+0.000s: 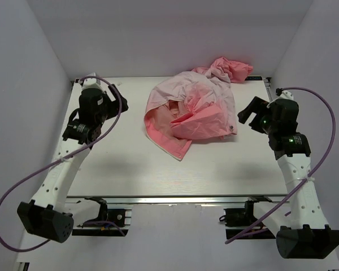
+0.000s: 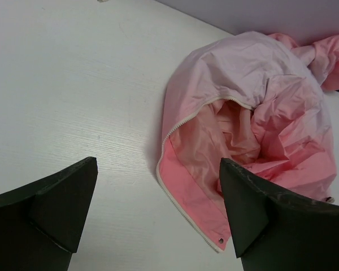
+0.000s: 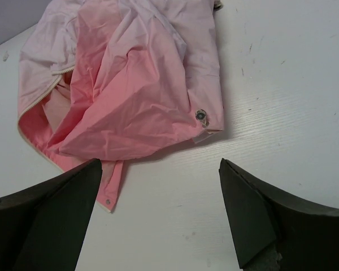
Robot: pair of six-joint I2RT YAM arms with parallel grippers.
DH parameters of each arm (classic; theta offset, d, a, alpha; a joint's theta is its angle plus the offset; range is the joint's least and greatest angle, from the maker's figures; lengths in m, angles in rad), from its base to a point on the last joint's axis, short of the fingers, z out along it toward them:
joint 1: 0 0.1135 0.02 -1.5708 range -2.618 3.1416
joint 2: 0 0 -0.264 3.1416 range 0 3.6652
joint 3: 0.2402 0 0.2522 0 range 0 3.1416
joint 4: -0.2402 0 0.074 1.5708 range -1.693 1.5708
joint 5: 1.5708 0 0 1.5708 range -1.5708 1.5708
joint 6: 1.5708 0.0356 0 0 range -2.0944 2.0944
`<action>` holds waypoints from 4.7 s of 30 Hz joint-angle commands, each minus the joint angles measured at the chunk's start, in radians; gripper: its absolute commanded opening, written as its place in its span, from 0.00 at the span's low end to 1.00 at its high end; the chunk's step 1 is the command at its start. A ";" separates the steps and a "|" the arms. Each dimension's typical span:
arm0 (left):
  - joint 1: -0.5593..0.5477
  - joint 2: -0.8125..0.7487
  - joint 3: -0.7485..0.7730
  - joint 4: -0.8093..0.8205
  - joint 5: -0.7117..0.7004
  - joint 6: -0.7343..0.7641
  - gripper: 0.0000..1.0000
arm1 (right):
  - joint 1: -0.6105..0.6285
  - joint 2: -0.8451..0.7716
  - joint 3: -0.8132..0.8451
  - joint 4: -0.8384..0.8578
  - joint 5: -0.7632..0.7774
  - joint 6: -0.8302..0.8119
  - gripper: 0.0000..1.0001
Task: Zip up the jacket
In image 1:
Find pink hooded jacket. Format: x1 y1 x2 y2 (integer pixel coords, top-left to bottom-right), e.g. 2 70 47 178
144 57 253 160

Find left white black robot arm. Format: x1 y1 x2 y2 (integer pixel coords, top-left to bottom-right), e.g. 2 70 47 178
17 83 128 243

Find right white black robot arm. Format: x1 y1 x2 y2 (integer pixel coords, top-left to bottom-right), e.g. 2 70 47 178
238 97 339 259

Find blue label sticker right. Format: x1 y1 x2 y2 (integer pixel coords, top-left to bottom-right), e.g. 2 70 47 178
245 76 263 81

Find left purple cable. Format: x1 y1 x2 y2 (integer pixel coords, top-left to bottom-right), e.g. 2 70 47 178
0 76 123 252

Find purple cable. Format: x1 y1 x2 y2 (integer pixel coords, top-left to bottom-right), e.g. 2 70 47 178
0 76 123 252
225 86 337 245

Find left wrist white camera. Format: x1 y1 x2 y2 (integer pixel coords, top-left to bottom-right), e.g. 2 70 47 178
79 72 102 91

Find wrist white camera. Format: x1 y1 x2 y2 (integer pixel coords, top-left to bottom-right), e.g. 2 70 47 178
79 72 102 91
273 88 294 102

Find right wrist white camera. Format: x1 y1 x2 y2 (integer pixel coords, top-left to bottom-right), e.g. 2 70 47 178
273 88 294 102

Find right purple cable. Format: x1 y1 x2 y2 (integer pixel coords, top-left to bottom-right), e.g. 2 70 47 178
225 86 337 245

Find aluminium table front rail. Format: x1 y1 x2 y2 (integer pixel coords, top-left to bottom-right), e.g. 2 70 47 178
64 195 292 205

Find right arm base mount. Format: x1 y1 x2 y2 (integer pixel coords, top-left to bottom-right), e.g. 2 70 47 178
219 196 280 239

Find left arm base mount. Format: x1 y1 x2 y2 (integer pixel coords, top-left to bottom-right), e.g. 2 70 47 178
66 197 132 237

